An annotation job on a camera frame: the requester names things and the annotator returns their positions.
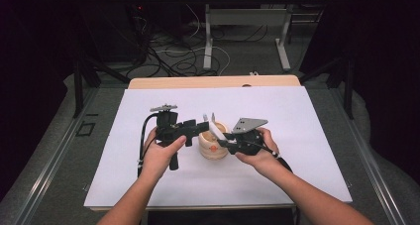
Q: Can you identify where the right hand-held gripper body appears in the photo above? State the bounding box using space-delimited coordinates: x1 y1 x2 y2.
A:
231 117 269 156

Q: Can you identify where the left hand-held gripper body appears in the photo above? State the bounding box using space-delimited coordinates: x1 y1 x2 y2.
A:
150 103 186 171

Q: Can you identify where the white cylindrical tube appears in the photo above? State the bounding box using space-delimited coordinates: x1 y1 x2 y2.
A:
208 121 229 142

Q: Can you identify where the cream ringed pen holder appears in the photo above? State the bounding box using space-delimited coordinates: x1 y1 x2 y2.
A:
197 121 231 161

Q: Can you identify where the person's right hand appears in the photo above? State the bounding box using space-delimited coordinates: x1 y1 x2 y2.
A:
235 128 282 179

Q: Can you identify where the person's left hand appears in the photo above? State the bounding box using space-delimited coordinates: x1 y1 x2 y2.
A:
142 127 188 181

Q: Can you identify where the white table mat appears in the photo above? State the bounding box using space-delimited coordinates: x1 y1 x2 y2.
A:
83 85 354 209

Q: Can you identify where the dark box with red light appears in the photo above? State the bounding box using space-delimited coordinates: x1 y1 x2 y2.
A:
127 3 150 64

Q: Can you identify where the black metal stand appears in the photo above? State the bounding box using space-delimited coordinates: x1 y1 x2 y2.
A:
73 53 132 119
298 53 356 120

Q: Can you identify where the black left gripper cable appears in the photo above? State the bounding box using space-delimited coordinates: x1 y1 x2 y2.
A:
137 113 159 178

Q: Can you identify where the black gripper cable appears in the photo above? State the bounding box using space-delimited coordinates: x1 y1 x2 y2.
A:
261 144 293 173
137 113 159 178

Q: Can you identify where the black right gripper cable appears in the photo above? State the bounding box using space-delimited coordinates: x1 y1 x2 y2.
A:
261 144 293 173

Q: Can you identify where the tangle of black floor cables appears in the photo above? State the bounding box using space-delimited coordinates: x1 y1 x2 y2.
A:
132 23 268 78

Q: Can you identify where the thin white cable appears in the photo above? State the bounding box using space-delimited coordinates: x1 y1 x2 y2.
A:
185 3 201 40

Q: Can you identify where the white metal desk frame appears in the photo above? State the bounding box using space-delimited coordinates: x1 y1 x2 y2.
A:
183 0 335 72

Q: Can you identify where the aluminium floor rail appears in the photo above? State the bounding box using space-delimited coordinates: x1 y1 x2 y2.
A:
13 85 100 225
330 85 407 225

